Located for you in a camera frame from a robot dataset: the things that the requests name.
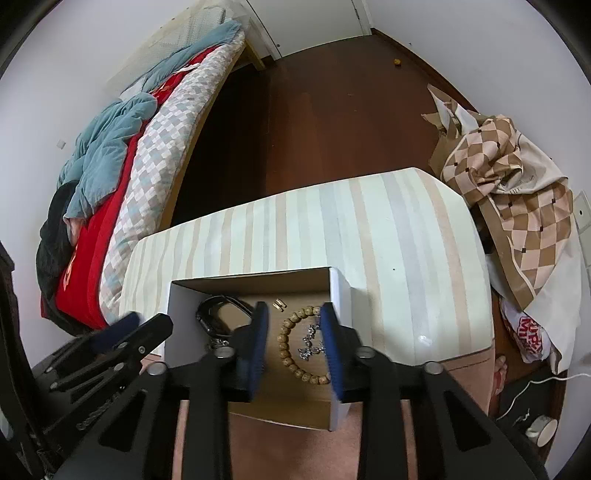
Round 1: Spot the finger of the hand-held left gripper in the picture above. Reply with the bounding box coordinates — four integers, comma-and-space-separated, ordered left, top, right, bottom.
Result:
48, 314, 174, 393
55, 311, 141, 370

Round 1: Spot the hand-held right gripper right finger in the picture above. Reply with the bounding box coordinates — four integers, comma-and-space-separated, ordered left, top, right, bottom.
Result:
320, 302, 550, 480

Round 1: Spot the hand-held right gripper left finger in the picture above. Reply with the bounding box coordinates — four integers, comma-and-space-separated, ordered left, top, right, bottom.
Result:
53, 301, 271, 480

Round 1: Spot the silver charm bracelet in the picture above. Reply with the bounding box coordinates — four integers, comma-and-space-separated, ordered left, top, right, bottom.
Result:
298, 318, 329, 361

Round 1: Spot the wooden bead bracelet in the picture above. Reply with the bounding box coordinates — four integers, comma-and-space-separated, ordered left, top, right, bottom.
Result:
277, 305, 332, 386

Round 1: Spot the white cardboard box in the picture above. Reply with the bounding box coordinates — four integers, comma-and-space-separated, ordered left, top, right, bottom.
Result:
164, 267, 368, 432

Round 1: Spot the black wrist band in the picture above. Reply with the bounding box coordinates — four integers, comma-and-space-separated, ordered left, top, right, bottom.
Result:
195, 295, 254, 340

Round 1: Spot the bed with blankets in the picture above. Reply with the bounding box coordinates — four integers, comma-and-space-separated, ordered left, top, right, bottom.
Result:
39, 46, 218, 330

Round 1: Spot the dark clothing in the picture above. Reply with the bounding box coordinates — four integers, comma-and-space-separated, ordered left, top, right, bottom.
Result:
36, 180, 81, 296

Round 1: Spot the pink and striped tablecloth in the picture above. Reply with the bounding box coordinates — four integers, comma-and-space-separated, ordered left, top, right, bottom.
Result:
117, 167, 497, 480

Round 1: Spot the checkered grey quilt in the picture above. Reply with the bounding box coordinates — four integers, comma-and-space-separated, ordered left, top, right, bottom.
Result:
99, 32, 247, 324

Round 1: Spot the person's foot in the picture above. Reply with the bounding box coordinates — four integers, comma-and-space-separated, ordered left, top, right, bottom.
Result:
490, 353, 509, 409

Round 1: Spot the blue quilt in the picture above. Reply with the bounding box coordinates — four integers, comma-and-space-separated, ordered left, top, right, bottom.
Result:
58, 21, 245, 220

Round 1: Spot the red print plastic bag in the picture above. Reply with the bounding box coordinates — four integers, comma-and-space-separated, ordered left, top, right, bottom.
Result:
501, 295, 561, 365

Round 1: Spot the white round cup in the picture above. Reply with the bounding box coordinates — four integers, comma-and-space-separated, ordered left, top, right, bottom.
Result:
526, 414, 557, 446

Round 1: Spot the white cloth bag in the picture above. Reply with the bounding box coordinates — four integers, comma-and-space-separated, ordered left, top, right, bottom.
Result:
485, 129, 587, 374

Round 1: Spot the beige checkered cloth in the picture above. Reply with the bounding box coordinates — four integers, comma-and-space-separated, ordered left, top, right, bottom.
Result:
420, 83, 575, 312

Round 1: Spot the pale quilted pillow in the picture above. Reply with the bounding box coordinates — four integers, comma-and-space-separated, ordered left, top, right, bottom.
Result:
106, 0, 241, 100

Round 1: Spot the white door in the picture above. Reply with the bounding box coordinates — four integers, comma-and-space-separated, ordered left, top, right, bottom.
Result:
245, 0, 372, 61

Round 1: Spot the white cable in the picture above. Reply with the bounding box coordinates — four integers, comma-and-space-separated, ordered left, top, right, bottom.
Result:
496, 371, 587, 421

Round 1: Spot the white wall socket strip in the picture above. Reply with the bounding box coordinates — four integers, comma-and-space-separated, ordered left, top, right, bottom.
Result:
570, 191, 591, 273

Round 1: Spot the wooden bed frame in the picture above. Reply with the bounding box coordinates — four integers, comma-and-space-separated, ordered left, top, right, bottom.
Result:
240, 37, 269, 72

